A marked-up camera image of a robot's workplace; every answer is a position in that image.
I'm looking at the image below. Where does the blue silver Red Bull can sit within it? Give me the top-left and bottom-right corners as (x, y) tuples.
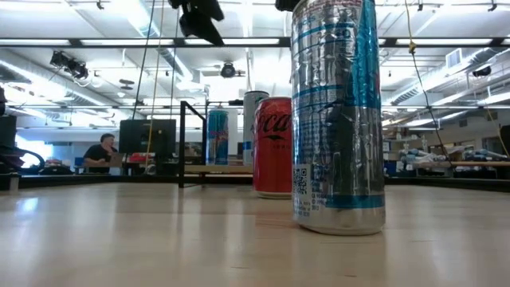
(206, 109), (230, 166)
(290, 0), (386, 236)

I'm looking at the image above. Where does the white Celsius can blue print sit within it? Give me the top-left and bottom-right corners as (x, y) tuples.
(242, 90), (271, 167)

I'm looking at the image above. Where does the red Coca-Cola can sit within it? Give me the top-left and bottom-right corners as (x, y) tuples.
(252, 96), (294, 199)

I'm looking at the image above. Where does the black monitor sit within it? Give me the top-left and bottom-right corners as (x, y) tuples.
(118, 118), (177, 156)

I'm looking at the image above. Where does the person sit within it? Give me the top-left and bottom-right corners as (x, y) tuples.
(82, 133), (120, 175)

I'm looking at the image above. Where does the black box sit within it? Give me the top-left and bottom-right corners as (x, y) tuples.
(0, 115), (17, 149)

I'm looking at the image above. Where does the black curved tube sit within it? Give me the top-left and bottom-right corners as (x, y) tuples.
(0, 146), (47, 177)

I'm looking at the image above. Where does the wooden workbench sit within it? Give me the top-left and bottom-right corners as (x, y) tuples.
(412, 159), (510, 179)

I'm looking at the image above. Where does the black hanging cable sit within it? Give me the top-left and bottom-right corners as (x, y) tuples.
(132, 0), (156, 120)
(169, 0), (181, 120)

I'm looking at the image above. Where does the round black ceiling camera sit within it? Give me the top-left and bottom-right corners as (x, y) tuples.
(220, 61), (237, 79)

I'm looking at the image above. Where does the black overhead frame beam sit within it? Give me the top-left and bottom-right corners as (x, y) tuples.
(0, 37), (510, 49)

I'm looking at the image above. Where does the black shelf end frame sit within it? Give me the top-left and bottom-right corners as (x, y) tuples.
(178, 100), (209, 189)

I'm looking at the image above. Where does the black cable yellow knot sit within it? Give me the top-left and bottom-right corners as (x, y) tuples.
(404, 0), (453, 168)

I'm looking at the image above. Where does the black aluminium table frame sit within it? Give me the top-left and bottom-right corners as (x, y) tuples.
(0, 173), (510, 192)

